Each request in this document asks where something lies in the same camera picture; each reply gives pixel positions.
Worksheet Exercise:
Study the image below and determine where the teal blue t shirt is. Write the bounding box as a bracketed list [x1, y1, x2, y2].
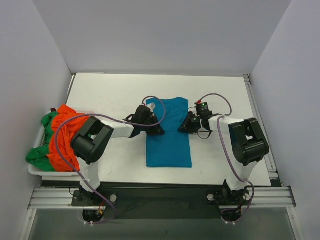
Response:
[146, 97, 192, 168]

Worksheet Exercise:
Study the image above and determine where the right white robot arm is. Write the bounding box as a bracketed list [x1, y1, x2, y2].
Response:
[178, 102, 270, 204]

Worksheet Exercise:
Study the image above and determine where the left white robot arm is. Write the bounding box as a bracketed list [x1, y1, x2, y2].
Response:
[70, 103, 165, 206]

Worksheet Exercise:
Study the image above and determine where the green t shirt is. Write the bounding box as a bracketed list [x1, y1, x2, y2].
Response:
[26, 111, 59, 172]

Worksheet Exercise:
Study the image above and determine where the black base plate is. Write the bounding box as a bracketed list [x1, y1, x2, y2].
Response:
[69, 183, 246, 224]

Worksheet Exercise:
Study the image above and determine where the right side aluminium rail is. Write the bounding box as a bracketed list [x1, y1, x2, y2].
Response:
[243, 74, 297, 209]

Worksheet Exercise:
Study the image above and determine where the aluminium frame rail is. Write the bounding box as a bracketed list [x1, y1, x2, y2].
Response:
[28, 188, 83, 210]

